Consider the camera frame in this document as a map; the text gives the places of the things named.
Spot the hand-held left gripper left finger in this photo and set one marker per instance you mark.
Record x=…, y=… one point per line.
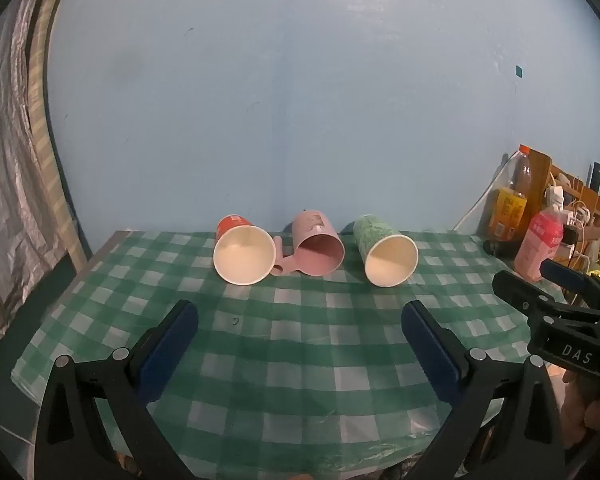
x=167, y=355

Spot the white charger plug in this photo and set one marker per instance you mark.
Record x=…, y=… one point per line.
x=556, y=195

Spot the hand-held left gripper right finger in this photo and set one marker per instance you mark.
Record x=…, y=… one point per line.
x=432, y=355

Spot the red paper cup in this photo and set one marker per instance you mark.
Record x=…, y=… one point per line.
x=242, y=255

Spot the striped board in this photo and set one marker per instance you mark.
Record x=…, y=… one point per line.
x=42, y=125

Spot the pink plastic mug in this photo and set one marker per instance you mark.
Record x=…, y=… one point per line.
x=317, y=255

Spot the green checked tablecloth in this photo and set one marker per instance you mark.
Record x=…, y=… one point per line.
x=290, y=360

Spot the person's right hand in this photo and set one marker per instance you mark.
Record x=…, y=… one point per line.
x=582, y=400

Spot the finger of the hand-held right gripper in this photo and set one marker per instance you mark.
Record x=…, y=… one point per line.
x=570, y=276
x=517, y=292

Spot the silver foil curtain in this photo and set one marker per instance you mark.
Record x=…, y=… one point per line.
x=5, y=185

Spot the pink drink bottle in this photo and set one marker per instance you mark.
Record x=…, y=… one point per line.
x=537, y=245

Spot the green patterned paper cup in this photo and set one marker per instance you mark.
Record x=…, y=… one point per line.
x=387, y=260

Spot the orange drink bottle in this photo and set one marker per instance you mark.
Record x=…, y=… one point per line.
x=507, y=210

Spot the wooden rack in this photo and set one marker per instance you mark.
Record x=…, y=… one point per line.
x=542, y=170

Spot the white power strip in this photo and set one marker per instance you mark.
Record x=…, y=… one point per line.
x=575, y=215

